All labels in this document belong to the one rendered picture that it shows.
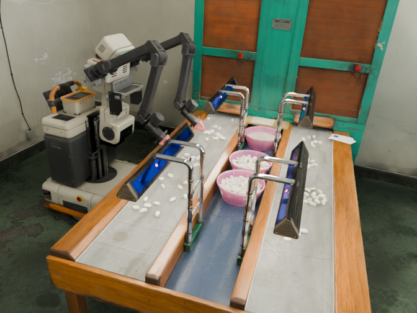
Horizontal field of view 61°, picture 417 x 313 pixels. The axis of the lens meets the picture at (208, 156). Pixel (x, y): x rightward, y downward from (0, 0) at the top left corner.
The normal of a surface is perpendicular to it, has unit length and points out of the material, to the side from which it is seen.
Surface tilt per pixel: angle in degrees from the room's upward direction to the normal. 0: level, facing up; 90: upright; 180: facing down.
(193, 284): 0
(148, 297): 90
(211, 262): 0
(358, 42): 90
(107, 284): 90
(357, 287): 0
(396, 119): 90
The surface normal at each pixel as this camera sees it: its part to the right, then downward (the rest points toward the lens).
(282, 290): 0.05, -0.89
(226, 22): -0.29, 0.42
